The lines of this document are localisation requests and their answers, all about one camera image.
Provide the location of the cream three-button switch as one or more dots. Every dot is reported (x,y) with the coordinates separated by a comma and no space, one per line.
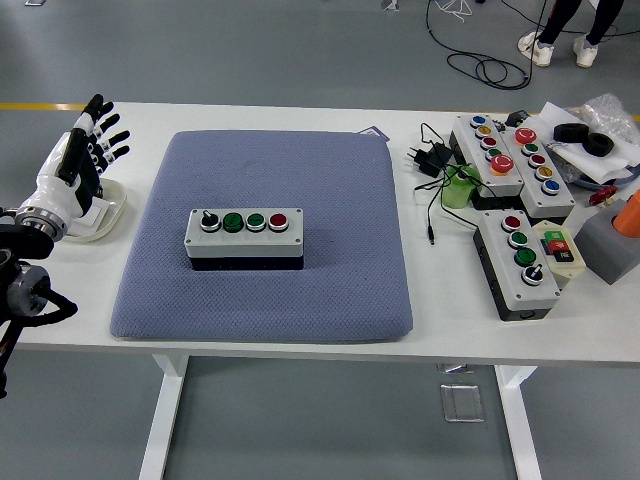
(570,270)

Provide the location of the clear floor plate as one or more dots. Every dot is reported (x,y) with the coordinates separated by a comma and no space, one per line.
(462,402)

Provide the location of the orange cylinder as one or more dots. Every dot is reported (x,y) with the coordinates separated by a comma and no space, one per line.
(630,220)

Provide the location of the purple-edged card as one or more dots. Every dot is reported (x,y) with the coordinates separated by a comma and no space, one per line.
(375,132)

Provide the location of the blue-grey fabric mat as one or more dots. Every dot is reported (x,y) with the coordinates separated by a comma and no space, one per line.
(300,300)

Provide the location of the white floor object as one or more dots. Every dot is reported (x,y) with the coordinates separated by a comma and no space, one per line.
(390,4)

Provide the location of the grey four-button control box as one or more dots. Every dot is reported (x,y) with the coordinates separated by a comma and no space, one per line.
(525,300)
(250,245)

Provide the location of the black power adapter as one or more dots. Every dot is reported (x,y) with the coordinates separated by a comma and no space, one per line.
(430,159)

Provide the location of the small black device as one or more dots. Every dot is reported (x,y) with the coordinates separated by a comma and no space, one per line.
(515,120)

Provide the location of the white plastic dish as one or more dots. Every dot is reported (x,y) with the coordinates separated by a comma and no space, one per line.
(110,215)

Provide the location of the clear bubble wrap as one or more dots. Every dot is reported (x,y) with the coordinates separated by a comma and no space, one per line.
(607,112)

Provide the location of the person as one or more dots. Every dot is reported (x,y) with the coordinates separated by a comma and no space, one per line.
(555,20)

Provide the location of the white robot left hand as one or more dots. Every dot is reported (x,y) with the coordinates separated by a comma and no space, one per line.
(55,192)

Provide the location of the green plastic cup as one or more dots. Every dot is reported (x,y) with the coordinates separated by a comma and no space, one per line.
(457,195)

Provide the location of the red valve knob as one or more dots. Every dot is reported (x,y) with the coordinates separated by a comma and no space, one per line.
(602,195)

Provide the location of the white paper sheet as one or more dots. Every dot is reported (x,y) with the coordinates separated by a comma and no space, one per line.
(600,167)

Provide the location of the grey block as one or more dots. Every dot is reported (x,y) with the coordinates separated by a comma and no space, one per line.
(605,250)

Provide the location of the grey five-button control box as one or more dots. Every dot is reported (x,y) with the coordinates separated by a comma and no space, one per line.
(470,140)
(547,205)

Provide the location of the white table leg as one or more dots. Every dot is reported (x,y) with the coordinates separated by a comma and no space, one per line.
(520,435)
(165,425)

